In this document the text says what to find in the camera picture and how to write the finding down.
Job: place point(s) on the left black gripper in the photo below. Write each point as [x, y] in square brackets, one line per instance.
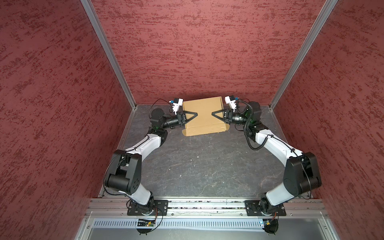
[179, 114]

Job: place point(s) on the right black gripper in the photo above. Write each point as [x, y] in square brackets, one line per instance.
[228, 114]

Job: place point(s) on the brown cardboard box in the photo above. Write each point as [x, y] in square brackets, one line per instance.
[204, 123]

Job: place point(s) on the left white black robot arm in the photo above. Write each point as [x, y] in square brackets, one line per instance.
[124, 173]

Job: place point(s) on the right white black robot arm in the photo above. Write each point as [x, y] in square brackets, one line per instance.
[302, 173]

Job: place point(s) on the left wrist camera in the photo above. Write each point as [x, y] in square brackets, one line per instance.
[176, 104]

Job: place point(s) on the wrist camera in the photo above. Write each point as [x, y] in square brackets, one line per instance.
[176, 104]
[232, 101]

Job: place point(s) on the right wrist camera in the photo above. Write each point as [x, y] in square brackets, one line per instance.
[232, 101]

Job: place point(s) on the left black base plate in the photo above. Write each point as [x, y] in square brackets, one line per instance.
[153, 208]

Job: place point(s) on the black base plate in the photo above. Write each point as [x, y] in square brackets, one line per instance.
[255, 207]
[153, 208]

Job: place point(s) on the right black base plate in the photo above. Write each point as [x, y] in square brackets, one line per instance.
[255, 207]

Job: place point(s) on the white slotted cable duct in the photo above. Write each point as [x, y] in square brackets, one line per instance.
[190, 224]

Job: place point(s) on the left controller board with wires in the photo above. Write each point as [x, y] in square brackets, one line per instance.
[147, 226]

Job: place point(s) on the controller board with wires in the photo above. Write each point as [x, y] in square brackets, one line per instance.
[147, 226]
[271, 226]

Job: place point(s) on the right controller board with wires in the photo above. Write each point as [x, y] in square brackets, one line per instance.
[271, 226]

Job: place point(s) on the aluminium front rail frame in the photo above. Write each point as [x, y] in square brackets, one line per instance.
[313, 211]

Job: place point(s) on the left aluminium corner post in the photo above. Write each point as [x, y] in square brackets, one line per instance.
[97, 26]

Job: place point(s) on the aluminium corner post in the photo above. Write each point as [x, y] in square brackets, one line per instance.
[317, 26]
[97, 26]

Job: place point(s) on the right aluminium corner post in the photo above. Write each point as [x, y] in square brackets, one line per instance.
[317, 26]

